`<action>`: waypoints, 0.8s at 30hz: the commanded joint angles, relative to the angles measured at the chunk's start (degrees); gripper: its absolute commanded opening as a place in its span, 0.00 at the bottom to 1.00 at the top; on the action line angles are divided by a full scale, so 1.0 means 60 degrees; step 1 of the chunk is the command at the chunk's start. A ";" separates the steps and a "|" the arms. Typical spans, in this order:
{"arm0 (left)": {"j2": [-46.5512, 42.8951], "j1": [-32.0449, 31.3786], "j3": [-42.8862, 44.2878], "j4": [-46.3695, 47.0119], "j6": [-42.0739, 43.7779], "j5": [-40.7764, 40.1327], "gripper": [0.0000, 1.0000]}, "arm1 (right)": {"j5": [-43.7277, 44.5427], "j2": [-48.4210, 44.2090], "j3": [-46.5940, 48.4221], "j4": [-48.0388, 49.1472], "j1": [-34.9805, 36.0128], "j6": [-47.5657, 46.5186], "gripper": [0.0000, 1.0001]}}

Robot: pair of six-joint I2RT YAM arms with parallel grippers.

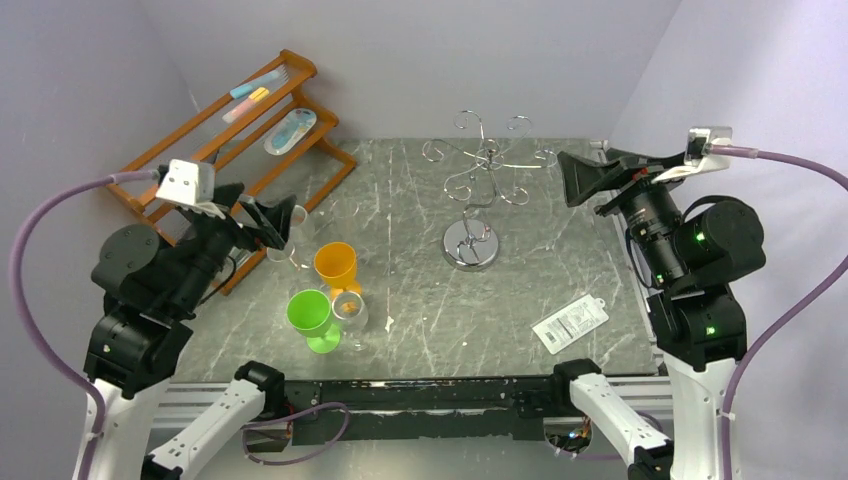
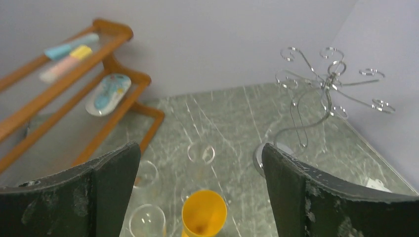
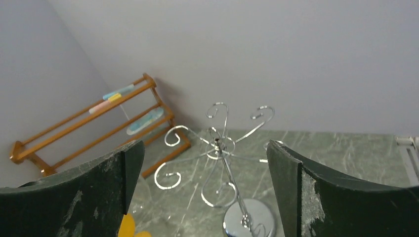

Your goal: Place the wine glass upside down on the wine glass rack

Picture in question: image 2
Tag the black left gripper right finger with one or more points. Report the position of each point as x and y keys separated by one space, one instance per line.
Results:
x=308 y=202

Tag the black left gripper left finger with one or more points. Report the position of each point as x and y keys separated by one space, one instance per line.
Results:
x=87 y=200

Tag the clear wine glass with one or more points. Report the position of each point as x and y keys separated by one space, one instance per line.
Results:
x=198 y=170
x=147 y=220

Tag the orange plastic wine glass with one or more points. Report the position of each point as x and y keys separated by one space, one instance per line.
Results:
x=203 y=214

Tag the wooden shelf rack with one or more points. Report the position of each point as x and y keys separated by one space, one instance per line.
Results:
x=120 y=33

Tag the chrome wine glass rack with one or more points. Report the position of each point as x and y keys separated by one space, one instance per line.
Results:
x=298 y=87

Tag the small clear glass cup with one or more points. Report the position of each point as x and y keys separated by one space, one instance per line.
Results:
x=147 y=175

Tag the white paper label card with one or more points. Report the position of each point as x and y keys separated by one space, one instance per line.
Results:
x=377 y=185

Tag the blue toothbrush package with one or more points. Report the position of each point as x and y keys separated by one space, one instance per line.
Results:
x=108 y=94

